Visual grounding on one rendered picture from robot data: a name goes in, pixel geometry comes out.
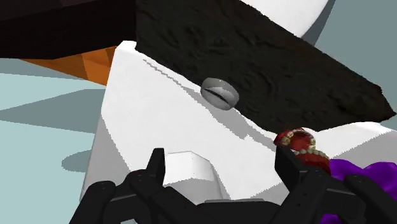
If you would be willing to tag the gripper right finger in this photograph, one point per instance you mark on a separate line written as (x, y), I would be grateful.
(313, 198)

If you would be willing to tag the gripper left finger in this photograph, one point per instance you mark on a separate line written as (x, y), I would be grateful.
(145, 198)

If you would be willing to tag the red denture model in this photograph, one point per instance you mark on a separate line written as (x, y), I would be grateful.
(299, 144)

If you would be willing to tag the purple crumpled object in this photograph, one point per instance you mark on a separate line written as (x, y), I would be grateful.
(366, 172)

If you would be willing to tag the white toilet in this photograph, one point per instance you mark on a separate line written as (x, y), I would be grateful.
(155, 118)

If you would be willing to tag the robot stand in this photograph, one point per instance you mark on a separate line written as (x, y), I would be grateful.
(263, 62)

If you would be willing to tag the orange cabinet with dark top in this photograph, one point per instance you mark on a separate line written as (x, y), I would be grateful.
(62, 28)

